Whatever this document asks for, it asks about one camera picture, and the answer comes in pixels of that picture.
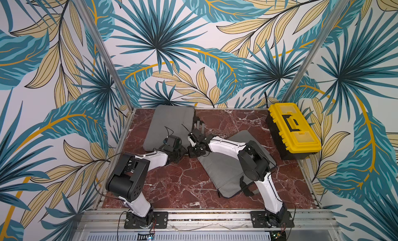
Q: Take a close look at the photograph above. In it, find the yellow black toolbox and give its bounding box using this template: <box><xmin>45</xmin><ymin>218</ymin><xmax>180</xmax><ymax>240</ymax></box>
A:
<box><xmin>266</xmin><ymin>103</ymin><xmax>321</xmax><ymax>161</ymax></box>

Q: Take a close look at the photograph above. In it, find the grey laptop bag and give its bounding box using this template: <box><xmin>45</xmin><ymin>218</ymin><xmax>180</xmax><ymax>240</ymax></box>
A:
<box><xmin>198</xmin><ymin>130</ymin><xmax>276</xmax><ymax>199</ymax></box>
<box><xmin>143</xmin><ymin>105</ymin><xmax>196</xmax><ymax>151</ymax></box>

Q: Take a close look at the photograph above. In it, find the left aluminium frame post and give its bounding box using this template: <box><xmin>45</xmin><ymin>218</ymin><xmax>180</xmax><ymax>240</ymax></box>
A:
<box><xmin>73</xmin><ymin>0</ymin><xmax>134</xmax><ymax>112</ymax></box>

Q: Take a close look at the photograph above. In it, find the front aluminium rail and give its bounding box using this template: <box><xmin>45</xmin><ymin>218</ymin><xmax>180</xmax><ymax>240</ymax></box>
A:
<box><xmin>76</xmin><ymin>208</ymin><xmax>339</xmax><ymax>232</ymax></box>

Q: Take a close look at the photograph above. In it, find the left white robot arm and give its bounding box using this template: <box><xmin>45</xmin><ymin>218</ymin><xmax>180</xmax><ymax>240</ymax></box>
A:
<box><xmin>106</xmin><ymin>145</ymin><xmax>187</xmax><ymax>224</ymax></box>

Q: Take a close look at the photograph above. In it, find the aluminium frame post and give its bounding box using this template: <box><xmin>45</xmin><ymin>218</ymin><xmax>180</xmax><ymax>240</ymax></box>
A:
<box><xmin>281</xmin><ymin>0</ymin><xmax>350</xmax><ymax>103</ymax></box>
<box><xmin>73</xmin><ymin>0</ymin><xmax>134</xmax><ymax>112</ymax></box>

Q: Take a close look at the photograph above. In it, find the right aluminium frame post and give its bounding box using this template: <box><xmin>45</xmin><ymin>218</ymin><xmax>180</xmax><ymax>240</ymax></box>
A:
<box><xmin>281</xmin><ymin>0</ymin><xmax>350</xmax><ymax>103</ymax></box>

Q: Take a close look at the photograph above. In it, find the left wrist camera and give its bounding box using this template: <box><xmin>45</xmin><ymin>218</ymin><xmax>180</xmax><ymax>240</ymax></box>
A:
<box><xmin>163</xmin><ymin>135</ymin><xmax>181</xmax><ymax>152</ymax></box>

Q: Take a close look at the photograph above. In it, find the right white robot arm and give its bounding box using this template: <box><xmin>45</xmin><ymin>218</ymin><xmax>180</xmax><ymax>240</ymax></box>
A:
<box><xmin>188</xmin><ymin>129</ymin><xmax>289</xmax><ymax>228</ymax></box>

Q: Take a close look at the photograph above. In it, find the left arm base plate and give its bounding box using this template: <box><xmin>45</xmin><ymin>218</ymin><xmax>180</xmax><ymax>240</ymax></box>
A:
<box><xmin>124</xmin><ymin>212</ymin><xmax>169</xmax><ymax>229</ymax></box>

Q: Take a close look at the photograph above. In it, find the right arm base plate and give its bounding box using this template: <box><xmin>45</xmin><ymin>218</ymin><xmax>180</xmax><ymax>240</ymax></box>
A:
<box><xmin>250</xmin><ymin>211</ymin><xmax>294</xmax><ymax>228</ymax></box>

